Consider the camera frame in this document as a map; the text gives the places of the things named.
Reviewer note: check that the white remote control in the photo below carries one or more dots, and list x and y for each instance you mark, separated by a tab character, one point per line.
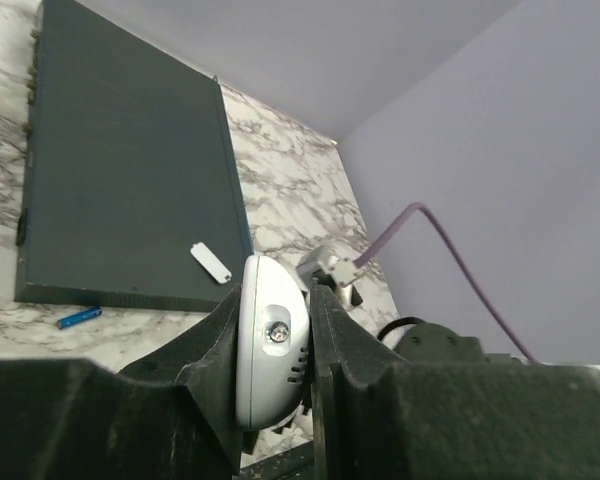
272	345

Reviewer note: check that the white battery compartment cover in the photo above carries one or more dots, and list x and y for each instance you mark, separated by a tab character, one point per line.
210	263

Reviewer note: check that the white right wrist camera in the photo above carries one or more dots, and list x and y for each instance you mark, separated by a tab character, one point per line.
322	267

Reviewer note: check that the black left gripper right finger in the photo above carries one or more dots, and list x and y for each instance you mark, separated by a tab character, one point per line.
379	416

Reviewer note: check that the blue battery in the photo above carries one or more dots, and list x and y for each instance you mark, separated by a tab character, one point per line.
79	318

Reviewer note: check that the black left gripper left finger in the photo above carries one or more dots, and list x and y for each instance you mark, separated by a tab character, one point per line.
168	415

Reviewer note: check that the dark network switch box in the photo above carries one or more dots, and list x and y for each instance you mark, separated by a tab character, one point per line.
129	163

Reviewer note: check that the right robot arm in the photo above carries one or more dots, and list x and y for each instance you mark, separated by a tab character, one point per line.
433	343

